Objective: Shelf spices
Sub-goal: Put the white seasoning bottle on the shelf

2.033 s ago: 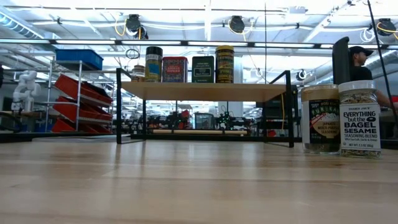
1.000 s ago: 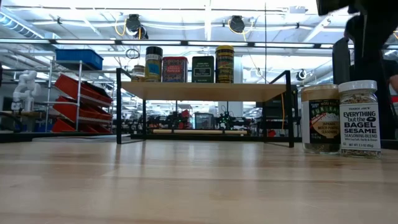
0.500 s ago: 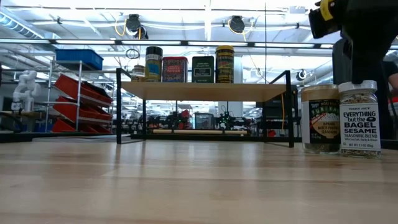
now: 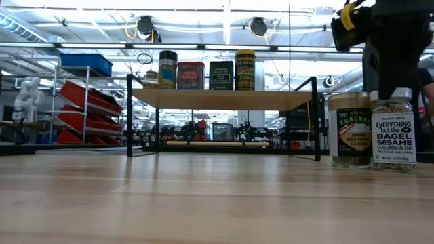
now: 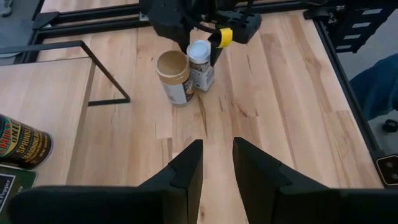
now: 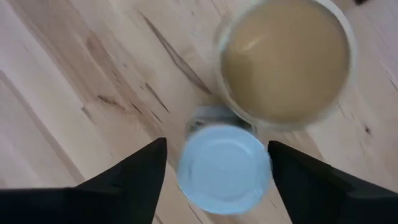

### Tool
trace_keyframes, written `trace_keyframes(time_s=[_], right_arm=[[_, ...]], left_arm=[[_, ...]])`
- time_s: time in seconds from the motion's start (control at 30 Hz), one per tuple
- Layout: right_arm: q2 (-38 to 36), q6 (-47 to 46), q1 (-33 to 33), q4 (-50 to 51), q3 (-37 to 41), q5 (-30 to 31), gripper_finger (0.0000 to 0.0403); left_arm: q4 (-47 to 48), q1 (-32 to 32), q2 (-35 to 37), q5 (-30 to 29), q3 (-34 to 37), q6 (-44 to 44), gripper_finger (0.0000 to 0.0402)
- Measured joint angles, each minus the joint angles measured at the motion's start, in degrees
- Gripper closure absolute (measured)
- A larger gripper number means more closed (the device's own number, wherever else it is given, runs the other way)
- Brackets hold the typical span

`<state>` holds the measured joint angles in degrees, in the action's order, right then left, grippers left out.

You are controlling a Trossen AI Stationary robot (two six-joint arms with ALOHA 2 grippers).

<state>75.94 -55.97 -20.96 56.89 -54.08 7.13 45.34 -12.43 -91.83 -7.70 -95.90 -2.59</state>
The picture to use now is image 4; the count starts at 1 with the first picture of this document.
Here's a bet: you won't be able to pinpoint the black upright column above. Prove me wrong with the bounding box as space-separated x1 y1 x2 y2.
361 43 380 93

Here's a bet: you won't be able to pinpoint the red-lid smoked paprika tin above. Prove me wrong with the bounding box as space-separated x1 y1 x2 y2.
176 61 206 91

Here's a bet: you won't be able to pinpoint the tan-lid furikake seasoning jar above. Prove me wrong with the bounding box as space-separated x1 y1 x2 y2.
328 91 373 169

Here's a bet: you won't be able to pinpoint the blue plastic storage bin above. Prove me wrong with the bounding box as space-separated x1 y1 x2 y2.
60 53 114 77

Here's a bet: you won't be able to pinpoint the dark background robot rig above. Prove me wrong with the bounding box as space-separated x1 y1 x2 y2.
236 115 275 142
159 119 210 142

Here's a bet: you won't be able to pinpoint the black equipment rack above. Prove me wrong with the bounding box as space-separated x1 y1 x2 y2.
279 101 328 150

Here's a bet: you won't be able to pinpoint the yellow-lid crunchy onion can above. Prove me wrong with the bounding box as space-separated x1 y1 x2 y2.
234 49 256 92

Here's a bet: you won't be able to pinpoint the metal wire storage rack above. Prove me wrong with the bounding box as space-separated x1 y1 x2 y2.
49 64 125 146

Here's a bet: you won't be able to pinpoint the grey background cabinet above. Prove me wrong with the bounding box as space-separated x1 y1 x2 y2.
212 122 235 142

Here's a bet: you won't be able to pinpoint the red storage bin row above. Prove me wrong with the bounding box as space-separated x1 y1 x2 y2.
59 80 123 115
56 128 121 146
57 104 123 133

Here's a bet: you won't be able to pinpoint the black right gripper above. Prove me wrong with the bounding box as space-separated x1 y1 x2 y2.
330 0 434 100

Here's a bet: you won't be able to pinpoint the black-lid spice bottle blue label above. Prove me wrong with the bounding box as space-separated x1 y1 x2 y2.
157 50 178 91

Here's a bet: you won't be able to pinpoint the wooden shelf riser black legs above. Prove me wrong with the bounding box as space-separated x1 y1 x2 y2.
126 73 322 162

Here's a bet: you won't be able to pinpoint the white-lid bagel sesame seasoning jar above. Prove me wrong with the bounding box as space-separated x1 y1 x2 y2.
369 87 418 174

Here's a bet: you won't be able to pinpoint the dark green square spice tin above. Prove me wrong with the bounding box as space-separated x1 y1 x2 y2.
208 60 235 92

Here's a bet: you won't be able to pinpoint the person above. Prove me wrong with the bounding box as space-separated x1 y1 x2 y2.
416 67 434 118

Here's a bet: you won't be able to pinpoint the thin black hanging rod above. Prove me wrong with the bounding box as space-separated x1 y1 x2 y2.
288 3 292 92

